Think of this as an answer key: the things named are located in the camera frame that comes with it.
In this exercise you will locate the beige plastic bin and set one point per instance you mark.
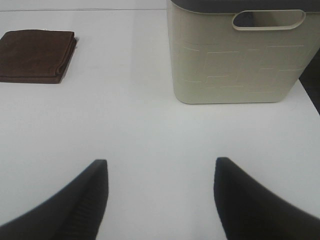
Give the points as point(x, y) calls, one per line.
point(240, 51)

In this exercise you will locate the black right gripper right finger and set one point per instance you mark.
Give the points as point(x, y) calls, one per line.
point(249, 211)

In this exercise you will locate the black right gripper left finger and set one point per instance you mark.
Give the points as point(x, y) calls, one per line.
point(73, 213)

